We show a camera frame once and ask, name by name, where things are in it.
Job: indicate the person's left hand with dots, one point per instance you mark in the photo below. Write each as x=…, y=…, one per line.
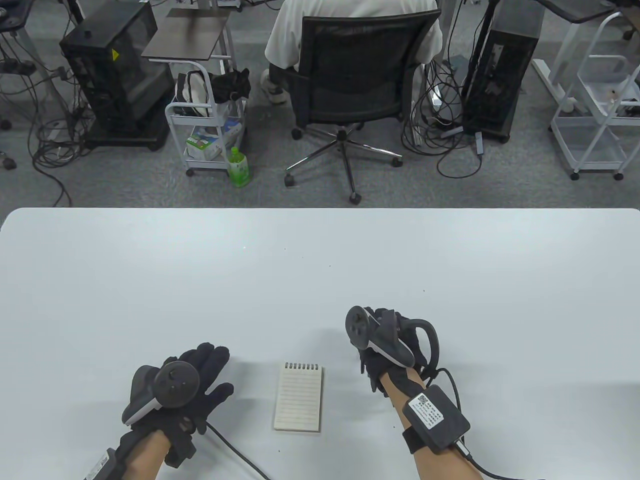
x=212, y=370

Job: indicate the person's right hand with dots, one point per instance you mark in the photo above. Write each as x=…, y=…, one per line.
x=375, y=367

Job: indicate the cream spiral notebook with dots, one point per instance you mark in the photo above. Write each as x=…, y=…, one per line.
x=297, y=400

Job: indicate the person's right forearm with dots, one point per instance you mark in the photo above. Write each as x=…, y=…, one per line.
x=395, y=395

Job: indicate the person's left forearm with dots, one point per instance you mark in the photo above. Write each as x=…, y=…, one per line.
x=147, y=460

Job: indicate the grey hand controller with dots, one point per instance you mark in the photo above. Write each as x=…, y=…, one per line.
x=172, y=387
x=357, y=327

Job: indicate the black wrist sensor box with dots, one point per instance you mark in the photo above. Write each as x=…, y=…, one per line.
x=110, y=467
x=440, y=420

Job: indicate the green drink bottle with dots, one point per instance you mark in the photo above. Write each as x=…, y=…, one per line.
x=239, y=170

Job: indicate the small white rolling cart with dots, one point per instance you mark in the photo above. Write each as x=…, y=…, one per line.
x=205, y=165

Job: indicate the white green box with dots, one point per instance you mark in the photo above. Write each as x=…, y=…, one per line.
x=202, y=145

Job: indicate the blue white packet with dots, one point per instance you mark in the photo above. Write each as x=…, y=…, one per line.
x=232, y=130

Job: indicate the white black tote bag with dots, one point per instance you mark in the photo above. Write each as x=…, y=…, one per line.
x=192, y=95

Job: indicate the white power strip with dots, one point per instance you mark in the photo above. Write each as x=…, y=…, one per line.
x=436, y=97

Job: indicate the large white rolling cart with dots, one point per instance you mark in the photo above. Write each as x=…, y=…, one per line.
x=597, y=165

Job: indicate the black mesh office chair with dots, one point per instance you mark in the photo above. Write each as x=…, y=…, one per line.
x=360, y=65

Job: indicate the black computer tower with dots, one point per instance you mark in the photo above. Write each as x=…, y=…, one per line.
x=115, y=75
x=500, y=75

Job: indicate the white desk foot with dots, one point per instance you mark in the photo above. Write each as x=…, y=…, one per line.
x=550, y=82

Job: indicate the brown side table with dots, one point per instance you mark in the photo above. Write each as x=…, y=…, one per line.
x=185, y=35

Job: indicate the black power strip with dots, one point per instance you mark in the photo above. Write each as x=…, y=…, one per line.
x=17, y=66

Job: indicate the black desk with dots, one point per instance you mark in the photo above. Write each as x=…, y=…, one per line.
x=15, y=12
x=575, y=10

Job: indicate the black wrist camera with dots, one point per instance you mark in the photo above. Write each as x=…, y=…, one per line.
x=180, y=450

